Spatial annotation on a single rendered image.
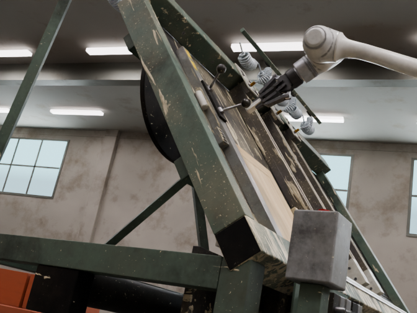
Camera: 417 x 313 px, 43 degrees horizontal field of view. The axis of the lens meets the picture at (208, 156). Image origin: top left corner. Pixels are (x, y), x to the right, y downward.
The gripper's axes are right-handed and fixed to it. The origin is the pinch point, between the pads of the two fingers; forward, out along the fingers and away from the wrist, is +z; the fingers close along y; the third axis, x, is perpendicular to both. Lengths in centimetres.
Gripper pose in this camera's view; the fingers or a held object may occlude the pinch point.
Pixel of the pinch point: (254, 106)
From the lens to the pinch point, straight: 205.7
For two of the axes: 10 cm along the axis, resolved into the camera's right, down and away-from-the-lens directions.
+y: -3.4, -7.5, 5.7
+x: -5.1, -3.6, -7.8
